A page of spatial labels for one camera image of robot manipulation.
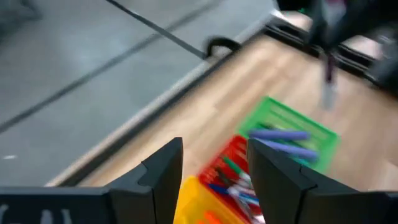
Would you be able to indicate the blue Expo marker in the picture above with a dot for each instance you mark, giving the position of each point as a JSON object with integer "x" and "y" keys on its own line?
{"x": 230, "y": 191}

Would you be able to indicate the green plastic basket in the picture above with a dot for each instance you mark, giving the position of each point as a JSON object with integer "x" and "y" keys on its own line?
{"x": 280, "y": 115}

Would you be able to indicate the yellow plastic basket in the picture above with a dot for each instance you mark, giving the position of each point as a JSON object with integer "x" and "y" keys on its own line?
{"x": 192, "y": 202}

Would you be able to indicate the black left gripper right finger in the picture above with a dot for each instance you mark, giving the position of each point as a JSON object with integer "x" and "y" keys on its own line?
{"x": 273, "y": 177}

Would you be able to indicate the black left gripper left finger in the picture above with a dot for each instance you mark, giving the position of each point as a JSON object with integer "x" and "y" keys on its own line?
{"x": 168, "y": 174}

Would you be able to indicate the lavender Sharpie highlighter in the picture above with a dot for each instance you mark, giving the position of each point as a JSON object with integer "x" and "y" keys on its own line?
{"x": 280, "y": 134}
{"x": 295, "y": 151}

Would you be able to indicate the green Expo marker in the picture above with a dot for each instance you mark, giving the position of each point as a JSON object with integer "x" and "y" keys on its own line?
{"x": 234, "y": 168}

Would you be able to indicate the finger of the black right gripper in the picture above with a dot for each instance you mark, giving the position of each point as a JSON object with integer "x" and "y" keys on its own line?
{"x": 340, "y": 34}
{"x": 316, "y": 31}

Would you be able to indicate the red plastic basket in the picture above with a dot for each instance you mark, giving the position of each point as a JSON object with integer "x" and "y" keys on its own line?
{"x": 217, "y": 168}

